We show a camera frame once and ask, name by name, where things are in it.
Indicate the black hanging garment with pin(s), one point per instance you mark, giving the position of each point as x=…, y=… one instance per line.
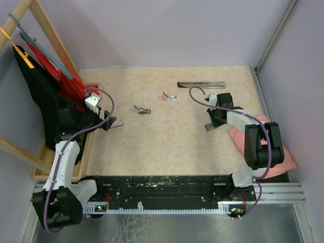
x=45, y=93

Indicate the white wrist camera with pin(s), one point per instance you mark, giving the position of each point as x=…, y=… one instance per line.
x=212, y=99
x=92, y=102

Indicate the aluminium rail frame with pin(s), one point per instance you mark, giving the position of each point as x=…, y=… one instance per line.
x=187, y=212

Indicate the yellow clothes hanger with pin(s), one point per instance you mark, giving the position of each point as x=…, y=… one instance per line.
x=23, y=55

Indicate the wooden clothes rack frame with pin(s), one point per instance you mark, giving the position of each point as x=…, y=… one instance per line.
x=61, y=116

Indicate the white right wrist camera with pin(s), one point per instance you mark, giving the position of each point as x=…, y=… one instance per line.
x=212, y=99

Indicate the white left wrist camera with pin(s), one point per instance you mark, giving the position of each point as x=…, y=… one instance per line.
x=92, y=102

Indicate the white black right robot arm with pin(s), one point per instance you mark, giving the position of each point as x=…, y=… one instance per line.
x=263, y=148

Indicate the large black chrome stapler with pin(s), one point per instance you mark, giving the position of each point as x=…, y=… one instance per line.
x=204, y=85

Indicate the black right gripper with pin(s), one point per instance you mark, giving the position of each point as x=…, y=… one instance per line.
x=211, y=111

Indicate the red white staple box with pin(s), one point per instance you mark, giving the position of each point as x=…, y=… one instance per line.
x=117, y=123
x=209, y=127

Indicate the red hanging garment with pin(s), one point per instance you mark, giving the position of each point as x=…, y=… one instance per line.
x=70, y=89

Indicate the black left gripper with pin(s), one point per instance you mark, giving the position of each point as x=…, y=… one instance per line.
x=98, y=120

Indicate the teal clothes hanger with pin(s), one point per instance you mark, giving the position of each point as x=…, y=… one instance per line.
x=38, y=48

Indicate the pink folded cloth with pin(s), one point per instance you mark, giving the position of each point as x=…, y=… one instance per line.
x=237, y=134

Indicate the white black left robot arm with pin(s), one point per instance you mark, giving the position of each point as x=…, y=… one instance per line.
x=58, y=204

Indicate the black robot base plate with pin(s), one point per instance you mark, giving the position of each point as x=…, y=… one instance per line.
x=171, y=192

